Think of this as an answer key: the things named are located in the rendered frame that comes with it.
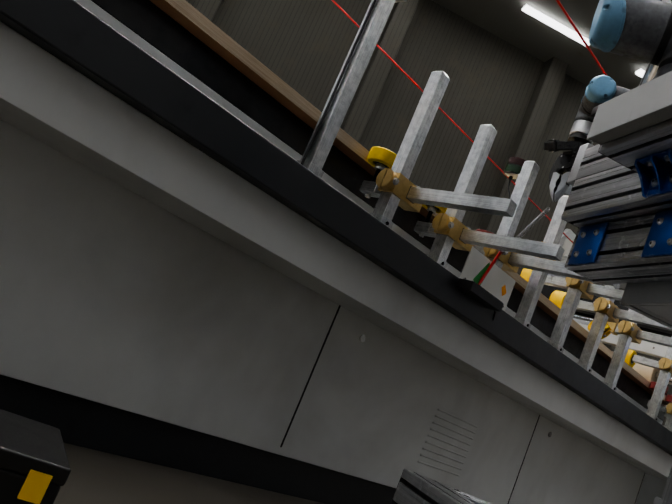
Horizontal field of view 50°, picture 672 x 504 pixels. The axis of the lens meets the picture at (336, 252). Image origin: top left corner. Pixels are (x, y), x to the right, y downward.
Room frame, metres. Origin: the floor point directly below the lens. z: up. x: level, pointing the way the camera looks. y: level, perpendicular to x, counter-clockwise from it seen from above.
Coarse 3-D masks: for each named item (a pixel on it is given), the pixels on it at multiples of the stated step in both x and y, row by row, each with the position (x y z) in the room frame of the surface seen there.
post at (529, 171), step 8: (528, 168) 1.97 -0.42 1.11; (536, 168) 1.98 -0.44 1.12; (520, 176) 1.98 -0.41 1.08; (528, 176) 1.97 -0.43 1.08; (536, 176) 1.99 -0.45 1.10; (520, 184) 1.98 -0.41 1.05; (528, 184) 1.97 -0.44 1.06; (512, 192) 1.99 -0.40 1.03; (520, 192) 1.97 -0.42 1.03; (528, 192) 1.98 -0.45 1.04; (520, 200) 1.97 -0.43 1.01; (520, 208) 1.98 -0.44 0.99; (504, 216) 1.99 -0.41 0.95; (520, 216) 1.99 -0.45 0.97; (504, 224) 1.98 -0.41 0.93; (512, 224) 1.97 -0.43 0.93; (504, 232) 1.97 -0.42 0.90; (512, 232) 1.98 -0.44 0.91; (496, 264) 1.97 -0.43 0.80
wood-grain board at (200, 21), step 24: (168, 0) 1.32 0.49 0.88; (192, 24) 1.37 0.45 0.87; (216, 48) 1.44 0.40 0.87; (240, 48) 1.45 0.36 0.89; (264, 72) 1.50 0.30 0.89; (288, 96) 1.56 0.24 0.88; (312, 120) 1.63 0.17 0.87; (336, 144) 1.73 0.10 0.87; (360, 144) 1.74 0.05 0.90; (432, 216) 2.01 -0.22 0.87; (552, 312) 2.59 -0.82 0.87; (576, 336) 2.84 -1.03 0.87; (648, 384) 3.32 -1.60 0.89
